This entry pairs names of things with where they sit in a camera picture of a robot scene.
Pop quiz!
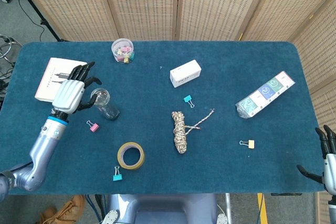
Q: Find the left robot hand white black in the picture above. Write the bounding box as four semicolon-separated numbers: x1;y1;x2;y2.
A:
51;61;102;115

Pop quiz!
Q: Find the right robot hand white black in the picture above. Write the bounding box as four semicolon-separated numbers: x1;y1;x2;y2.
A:
296;125;336;196

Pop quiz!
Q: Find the white book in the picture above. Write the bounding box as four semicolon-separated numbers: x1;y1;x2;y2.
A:
34;57;88;102

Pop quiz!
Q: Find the pink binder clip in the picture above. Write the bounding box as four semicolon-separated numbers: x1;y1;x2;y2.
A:
86;120;100;132

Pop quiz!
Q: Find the clear glass bottle black base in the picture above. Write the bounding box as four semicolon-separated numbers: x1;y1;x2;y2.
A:
90;88;121;121

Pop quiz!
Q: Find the clear jar of binder clips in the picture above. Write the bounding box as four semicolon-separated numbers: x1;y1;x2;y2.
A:
111;38;135;64

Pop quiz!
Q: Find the black tripod stand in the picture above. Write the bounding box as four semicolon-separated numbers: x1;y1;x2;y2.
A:
0;0;69;42

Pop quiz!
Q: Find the yellow packing tape roll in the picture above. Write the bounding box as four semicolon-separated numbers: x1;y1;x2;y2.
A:
117;142;145;170

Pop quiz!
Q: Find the plastic pack of tissue packets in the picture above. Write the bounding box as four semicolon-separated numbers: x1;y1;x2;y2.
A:
235;71;296;120

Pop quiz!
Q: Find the large teal binder clip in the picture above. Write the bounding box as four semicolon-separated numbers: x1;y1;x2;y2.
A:
112;165;123;182

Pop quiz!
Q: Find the brown leather boot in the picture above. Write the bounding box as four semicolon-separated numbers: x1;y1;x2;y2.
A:
54;195;86;223
38;206;58;224

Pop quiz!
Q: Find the woven rattan folding screen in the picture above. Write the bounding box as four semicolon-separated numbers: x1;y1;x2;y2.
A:
12;0;336;224

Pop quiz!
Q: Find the white cardboard box with barcode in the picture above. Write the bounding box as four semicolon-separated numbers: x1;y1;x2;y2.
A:
169;59;202;89

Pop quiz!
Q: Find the small teal binder clip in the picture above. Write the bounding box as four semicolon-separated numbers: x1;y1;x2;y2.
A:
183;94;196;109

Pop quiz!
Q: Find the blue velvet tablecloth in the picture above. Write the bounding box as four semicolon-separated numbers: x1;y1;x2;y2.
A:
0;40;326;196

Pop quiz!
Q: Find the robot torso base silver blue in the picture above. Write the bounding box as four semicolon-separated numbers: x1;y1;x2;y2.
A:
101;194;229;224

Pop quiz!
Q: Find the chrome metal ring frame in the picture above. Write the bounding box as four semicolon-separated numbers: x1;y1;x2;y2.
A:
0;34;23;65

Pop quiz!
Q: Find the blue cable bundle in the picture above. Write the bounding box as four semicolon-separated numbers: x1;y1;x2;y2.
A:
86;194;103;224

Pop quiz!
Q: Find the coiled beige brown rope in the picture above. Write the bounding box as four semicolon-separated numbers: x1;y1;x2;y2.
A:
171;108;215;154

